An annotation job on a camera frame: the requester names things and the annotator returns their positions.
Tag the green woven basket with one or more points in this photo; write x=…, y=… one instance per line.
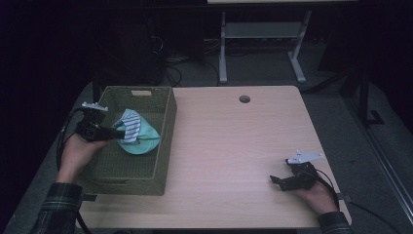
x=136, y=165

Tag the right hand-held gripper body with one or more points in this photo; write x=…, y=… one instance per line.
x=303, y=177

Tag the person's right hand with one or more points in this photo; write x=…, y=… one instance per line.
x=319, y=200

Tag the person's left hand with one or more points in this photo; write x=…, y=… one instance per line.
x=74, y=159

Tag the teal shirt with striped sleeves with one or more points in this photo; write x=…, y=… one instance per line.
x=146, y=138

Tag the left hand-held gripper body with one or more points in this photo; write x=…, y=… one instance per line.
x=92, y=128

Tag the metal floor rail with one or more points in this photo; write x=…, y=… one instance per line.
x=383, y=162

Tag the dark floor stand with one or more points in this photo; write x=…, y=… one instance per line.
x=363, y=94

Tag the grey metal stand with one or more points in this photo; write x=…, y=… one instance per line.
x=263, y=31

